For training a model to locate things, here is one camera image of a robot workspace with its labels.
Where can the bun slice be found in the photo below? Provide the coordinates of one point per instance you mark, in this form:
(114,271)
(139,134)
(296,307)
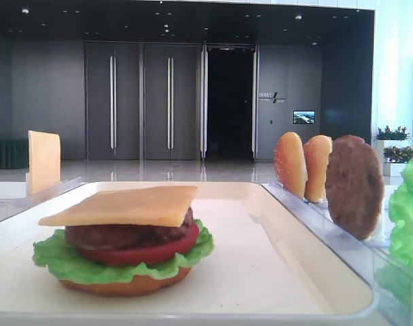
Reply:
(316,151)
(138,286)
(290,164)

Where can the yellow cheese slice on tray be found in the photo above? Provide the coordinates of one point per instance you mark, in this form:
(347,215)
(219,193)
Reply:
(163,206)

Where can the red tomato slice on tray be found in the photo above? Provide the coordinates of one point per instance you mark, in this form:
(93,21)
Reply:
(149,255)

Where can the brown meat patty on tray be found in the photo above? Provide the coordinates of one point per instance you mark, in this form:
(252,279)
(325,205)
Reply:
(116,237)

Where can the upright brown meat patty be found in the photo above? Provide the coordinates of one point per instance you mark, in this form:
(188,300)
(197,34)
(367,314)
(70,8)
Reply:
(354,186)

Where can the upright yellow cheese slice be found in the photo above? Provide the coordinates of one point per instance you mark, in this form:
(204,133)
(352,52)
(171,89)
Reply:
(44,160)

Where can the green lettuce leaf on tray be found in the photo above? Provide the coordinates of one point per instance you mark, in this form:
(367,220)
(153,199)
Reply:
(65,263)

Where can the upright green lettuce leaf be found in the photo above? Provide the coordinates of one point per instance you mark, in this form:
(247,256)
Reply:
(401,214)

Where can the dark double door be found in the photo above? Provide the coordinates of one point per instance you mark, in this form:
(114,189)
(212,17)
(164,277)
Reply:
(142,101)

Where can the cream plastic tray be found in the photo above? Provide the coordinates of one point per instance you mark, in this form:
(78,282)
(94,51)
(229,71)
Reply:
(267,268)

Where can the white planter with plants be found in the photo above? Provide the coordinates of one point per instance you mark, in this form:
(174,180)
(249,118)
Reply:
(394,149)

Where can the dark green bench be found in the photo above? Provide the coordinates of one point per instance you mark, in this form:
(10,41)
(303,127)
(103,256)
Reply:
(14,154)

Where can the left clear acrylic rack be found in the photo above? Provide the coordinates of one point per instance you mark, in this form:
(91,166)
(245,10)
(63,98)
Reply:
(13,207)

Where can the clear acrylic rack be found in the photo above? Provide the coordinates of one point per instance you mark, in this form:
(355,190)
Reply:
(391,280)
(13,207)

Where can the right clear acrylic rack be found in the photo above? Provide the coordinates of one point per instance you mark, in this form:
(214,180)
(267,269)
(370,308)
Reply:
(391,280)

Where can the wall display screen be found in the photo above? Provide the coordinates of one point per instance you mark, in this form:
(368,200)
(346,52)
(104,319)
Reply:
(303,117)

